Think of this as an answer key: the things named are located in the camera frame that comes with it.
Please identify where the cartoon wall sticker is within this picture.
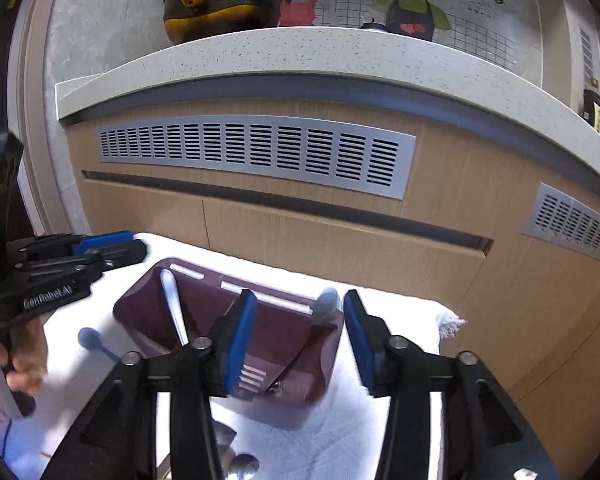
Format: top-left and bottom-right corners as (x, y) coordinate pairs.
(275, 0), (541, 81)

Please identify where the short grey vent grille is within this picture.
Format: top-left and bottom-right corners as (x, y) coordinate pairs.
(521, 182), (600, 261)

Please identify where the purple plastic utensil holder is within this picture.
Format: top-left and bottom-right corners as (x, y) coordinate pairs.
(112, 257), (345, 406)

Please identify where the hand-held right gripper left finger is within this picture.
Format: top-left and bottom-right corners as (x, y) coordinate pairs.
(40, 289), (259, 480)

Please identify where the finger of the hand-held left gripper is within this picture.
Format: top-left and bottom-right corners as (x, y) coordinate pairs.
(10, 231), (136, 261)
(25, 241), (147, 286)

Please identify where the person's left hand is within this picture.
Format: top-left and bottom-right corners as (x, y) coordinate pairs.
(0, 317), (49, 397)

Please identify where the black yellow cooking pot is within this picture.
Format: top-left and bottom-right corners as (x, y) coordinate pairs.
(140, 0), (286, 46)

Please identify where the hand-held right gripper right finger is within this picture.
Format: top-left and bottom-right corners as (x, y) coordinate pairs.
(343, 289), (563, 480)

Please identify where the beige door frame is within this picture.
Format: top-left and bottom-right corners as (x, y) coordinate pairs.
(7, 0), (92, 236)

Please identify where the small white wall grille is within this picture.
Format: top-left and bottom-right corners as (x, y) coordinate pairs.
(577, 27), (594, 86)

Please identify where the metal spoon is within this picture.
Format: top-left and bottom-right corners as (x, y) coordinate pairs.
(227, 454), (260, 480)
(211, 420), (238, 480)

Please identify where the white textured towel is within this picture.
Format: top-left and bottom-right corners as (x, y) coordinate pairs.
(40, 232), (467, 480)

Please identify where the long grey vent grille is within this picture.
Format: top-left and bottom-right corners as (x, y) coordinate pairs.
(96, 115), (417, 201)

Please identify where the grey-blue plastic spoon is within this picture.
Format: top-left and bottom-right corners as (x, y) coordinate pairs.
(310, 287), (342, 328)

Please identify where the speckled white countertop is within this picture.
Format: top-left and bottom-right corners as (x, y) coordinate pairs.
(55, 26), (600, 181)

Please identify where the white plastic spoon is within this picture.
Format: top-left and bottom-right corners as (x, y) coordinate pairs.
(159, 268), (191, 348)

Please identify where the dark sauce bottle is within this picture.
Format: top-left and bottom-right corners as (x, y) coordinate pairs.
(580, 87), (600, 128)

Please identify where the blue plastic spoon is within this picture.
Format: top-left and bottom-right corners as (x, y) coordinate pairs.
(78, 327), (123, 363)

